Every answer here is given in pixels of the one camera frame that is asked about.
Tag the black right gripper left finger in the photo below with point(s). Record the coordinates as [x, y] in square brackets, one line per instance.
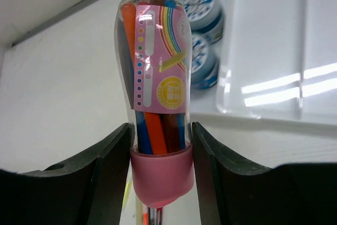
[86, 188]

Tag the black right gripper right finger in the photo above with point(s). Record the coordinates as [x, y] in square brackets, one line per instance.
[235, 190]

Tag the blue cleaning gel jar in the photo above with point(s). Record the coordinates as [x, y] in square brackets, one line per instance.
[205, 64]
[206, 17]

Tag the clear marker tube pink cap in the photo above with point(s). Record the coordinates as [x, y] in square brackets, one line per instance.
[153, 44]

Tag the red gel pen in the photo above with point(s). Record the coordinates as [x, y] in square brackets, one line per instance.
[155, 216]

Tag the yellow highlighter pen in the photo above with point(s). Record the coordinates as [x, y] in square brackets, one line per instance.
[126, 193]

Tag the orange highlighter pen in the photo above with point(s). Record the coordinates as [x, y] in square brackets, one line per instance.
[144, 215]

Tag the white compartment organizer tray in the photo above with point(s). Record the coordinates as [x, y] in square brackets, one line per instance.
[277, 61]

